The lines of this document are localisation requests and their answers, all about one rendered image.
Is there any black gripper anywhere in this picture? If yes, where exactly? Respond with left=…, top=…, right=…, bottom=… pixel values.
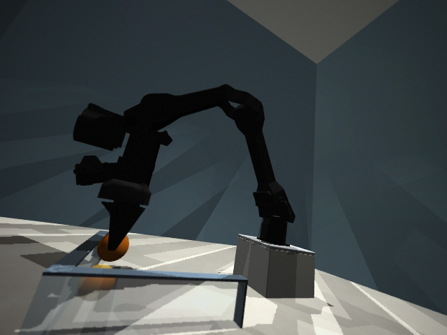
left=98, top=153, right=155, bottom=251

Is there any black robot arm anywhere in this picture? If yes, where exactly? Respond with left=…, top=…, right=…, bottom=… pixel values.
left=73, top=84, right=295, bottom=246

